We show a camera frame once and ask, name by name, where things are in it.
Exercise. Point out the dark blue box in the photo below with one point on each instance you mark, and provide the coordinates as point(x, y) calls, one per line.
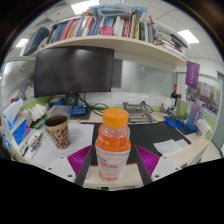
point(36, 40)

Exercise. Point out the blue circuit board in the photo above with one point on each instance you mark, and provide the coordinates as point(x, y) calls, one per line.
point(79, 110)

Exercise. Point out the grey metal laptop stand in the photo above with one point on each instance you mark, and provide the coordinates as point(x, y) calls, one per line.
point(141, 116)

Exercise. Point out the white paper napkin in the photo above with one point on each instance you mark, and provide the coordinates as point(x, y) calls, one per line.
point(168, 146)

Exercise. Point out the shelf unit with books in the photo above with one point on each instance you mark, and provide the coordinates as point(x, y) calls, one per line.
point(116, 43)

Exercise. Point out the patterned ceramic mug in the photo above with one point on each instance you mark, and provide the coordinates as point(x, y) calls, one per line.
point(60, 135)

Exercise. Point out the translucent purple water bottle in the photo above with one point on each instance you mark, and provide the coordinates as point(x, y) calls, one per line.
point(194, 116)

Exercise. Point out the black computer monitor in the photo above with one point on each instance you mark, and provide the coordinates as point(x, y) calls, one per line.
point(73, 70)

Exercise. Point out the purple hanging pennant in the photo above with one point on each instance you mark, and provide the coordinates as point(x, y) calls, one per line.
point(192, 75)

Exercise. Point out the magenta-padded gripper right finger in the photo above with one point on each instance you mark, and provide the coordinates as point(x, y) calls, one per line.
point(165, 166)

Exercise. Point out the stack of white tissues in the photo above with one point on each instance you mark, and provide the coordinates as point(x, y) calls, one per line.
point(38, 111)

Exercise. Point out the white tissue pack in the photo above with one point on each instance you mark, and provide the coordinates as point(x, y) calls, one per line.
point(203, 127)

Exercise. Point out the black desk mat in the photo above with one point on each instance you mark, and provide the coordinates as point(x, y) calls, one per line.
point(150, 133)

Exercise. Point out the white paper sheet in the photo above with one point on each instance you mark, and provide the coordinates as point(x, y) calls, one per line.
point(78, 136)

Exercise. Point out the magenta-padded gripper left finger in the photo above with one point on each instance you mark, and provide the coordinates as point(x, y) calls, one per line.
point(61, 166)

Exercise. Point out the orange-capped drink bottle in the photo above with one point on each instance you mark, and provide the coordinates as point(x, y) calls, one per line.
point(113, 140)

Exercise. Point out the clear plastic box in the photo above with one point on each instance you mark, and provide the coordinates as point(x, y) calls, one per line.
point(60, 110)

